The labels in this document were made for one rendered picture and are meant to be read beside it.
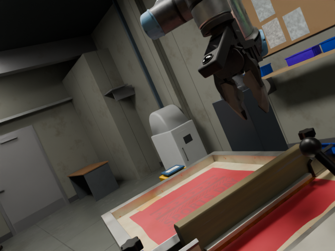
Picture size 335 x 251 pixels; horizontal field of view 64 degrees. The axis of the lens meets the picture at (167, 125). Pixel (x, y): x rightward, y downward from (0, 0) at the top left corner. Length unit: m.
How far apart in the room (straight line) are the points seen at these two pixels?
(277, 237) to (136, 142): 5.55
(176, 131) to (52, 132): 3.94
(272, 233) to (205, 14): 0.46
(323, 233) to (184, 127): 4.07
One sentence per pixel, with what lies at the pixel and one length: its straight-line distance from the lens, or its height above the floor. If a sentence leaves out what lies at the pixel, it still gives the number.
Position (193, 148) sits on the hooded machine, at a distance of 4.48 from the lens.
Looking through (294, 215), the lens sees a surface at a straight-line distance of 0.67.
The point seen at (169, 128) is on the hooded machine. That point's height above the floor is 0.90.
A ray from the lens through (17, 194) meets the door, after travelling 7.12.
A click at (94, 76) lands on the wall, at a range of 6.02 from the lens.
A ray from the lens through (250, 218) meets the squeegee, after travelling 0.62.
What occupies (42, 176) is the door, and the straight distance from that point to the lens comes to 7.19.
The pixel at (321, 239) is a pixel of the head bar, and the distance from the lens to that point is 0.43.
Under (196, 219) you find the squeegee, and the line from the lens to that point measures 0.56.
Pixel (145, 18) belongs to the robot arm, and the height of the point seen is 1.51.
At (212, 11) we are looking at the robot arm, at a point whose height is 1.42.
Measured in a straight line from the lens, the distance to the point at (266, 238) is 0.62.
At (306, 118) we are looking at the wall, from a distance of 3.75.
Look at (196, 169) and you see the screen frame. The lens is 1.21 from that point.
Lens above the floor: 1.29
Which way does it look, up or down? 4 degrees down
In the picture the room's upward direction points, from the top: 24 degrees counter-clockwise
